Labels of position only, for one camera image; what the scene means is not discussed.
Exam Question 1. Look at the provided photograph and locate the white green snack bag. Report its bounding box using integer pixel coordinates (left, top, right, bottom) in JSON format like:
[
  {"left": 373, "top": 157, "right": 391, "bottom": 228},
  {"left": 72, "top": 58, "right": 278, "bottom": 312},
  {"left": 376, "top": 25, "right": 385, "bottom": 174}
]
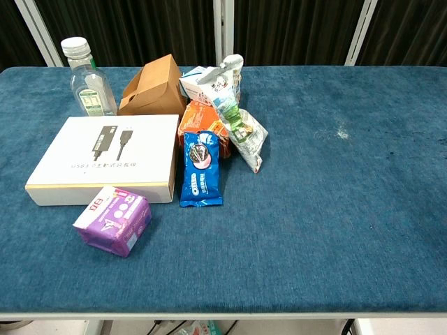
[{"left": 196, "top": 54, "right": 269, "bottom": 174}]

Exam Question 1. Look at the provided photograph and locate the blue Oreo cookie pack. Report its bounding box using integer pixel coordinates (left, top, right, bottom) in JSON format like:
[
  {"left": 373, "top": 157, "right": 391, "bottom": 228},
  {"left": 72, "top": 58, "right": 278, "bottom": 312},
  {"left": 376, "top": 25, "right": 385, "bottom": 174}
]
[{"left": 179, "top": 131, "right": 224, "bottom": 208}]

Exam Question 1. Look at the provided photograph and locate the orange snack packet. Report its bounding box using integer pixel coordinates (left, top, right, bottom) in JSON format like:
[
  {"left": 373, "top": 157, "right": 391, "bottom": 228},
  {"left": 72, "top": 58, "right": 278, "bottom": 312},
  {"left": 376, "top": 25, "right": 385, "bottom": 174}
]
[{"left": 177, "top": 100, "right": 233, "bottom": 160}]

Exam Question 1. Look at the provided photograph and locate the blue table cloth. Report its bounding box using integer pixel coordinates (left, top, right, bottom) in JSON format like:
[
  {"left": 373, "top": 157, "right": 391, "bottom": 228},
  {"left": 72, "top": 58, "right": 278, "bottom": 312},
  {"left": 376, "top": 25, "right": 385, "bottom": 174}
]
[{"left": 0, "top": 66, "right": 447, "bottom": 313}]

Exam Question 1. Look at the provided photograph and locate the white blue carton box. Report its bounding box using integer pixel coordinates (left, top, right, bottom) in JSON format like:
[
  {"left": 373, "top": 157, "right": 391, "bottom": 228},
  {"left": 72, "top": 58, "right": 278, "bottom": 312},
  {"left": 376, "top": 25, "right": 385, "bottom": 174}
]
[{"left": 178, "top": 66, "right": 218, "bottom": 105}]

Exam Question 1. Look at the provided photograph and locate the brown kraft paper box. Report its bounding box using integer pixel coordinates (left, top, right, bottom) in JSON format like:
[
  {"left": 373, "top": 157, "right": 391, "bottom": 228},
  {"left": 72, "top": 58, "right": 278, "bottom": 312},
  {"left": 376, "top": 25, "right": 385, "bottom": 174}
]
[{"left": 117, "top": 54, "right": 188, "bottom": 119}]

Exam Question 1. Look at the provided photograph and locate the purple sanitary pad pack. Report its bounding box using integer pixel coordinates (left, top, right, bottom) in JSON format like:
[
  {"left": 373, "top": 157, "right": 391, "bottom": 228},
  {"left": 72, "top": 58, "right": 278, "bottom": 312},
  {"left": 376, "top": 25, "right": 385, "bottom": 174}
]
[{"left": 72, "top": 186, "right": 152, "bottom": 258}]

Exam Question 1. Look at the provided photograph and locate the clear plastic water bottle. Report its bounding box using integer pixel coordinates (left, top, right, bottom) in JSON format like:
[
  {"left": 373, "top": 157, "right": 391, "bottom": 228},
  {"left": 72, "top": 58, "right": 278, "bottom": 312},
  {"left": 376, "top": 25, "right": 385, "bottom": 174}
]
[{"left": 60, "top": 36, "right": 118, "bottom": 117}]

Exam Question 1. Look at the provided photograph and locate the dark pleated curtain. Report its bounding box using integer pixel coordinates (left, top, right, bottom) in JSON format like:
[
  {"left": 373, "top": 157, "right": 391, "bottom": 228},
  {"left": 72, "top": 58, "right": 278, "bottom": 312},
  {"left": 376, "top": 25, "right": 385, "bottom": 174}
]
[{"left": 0, "top": 0, "right": 447, "bottom": 73}]

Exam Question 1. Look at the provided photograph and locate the white table leg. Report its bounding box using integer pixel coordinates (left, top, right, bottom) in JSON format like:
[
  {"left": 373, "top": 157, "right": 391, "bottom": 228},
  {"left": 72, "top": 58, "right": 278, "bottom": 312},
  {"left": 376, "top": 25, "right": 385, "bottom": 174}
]
[{"left": 82, "top": 319, "right": 104, "bottom": 335}]

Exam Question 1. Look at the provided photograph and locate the white USB cable box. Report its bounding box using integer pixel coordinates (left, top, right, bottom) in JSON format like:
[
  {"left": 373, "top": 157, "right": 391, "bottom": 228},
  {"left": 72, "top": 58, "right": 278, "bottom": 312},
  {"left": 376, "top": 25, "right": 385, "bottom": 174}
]
[{"left": 24, "top": 114, "right": 180, "bottom": 207}]

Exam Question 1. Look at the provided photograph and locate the white frame post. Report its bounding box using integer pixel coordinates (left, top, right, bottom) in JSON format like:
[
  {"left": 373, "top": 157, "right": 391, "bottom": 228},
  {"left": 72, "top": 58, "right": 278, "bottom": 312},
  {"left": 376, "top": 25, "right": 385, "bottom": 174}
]
[
  {"left": 344, "top": 0, "right": 379, "bottom": 67},
  {"left": 13, "top": 0, "right": 64, "bottom": 68},
  {"left": 213, "top": 0, "right": 235, "bottom": 67}
]

